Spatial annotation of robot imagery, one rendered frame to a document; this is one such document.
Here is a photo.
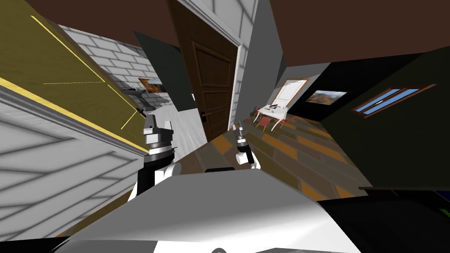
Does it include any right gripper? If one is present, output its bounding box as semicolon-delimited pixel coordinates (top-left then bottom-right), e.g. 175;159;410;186
232;120;247;141

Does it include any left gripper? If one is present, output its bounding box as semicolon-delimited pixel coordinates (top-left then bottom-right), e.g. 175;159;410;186
142;115;175;145

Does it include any red chair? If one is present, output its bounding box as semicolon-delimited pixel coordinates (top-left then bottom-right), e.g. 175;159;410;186
277;116;297;130
254;116;272;132

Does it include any white dining table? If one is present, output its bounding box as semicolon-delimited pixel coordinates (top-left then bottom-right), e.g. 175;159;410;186
256;103;290;132

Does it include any dark brown panelled door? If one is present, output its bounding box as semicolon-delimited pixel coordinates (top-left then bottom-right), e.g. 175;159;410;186
167;0;240;143

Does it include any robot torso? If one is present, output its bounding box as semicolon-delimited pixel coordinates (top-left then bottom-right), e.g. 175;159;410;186
52;167;363;253

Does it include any olive yellow door leaf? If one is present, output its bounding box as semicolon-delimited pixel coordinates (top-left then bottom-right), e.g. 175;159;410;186
0;0;150;154

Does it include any brown framed window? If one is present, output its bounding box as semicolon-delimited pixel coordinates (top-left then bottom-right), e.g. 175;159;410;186
350;84;437;118

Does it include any orange landscape wall picture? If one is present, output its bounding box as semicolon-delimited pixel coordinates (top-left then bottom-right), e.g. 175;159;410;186
138;77;166;94

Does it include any grey wall shelf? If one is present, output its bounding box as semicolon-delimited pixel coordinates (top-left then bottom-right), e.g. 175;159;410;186
120;86;147;96

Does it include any white door with brown frame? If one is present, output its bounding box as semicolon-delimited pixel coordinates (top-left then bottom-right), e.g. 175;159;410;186
270;79;310;109

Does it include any mountain landscape wall picture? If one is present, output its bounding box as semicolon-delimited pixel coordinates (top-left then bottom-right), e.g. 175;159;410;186
305;90;348;106

